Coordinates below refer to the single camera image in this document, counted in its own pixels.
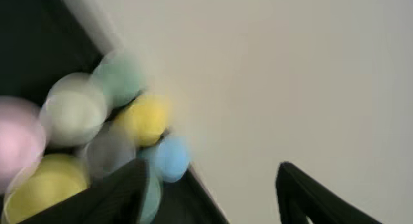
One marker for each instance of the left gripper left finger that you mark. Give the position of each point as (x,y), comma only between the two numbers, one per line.
(106,201)

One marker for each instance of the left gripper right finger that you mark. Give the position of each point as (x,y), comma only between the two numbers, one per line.
(297,198)

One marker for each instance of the pink cup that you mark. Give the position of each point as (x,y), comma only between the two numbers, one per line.
(17,140)

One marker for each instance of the green cup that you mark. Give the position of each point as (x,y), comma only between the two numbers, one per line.
(119,78)
(151,195)

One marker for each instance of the grey cup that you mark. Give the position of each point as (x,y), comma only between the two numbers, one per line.
(109,149)

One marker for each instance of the yellow cup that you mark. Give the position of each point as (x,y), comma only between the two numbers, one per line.
(145,120)
(42,188)

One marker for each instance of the blue cup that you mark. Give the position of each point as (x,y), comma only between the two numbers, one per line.
(171,159)

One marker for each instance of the black tray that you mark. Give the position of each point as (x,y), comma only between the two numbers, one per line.
(184,201)

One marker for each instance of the white cup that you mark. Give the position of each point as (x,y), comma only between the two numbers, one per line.
(74,114)

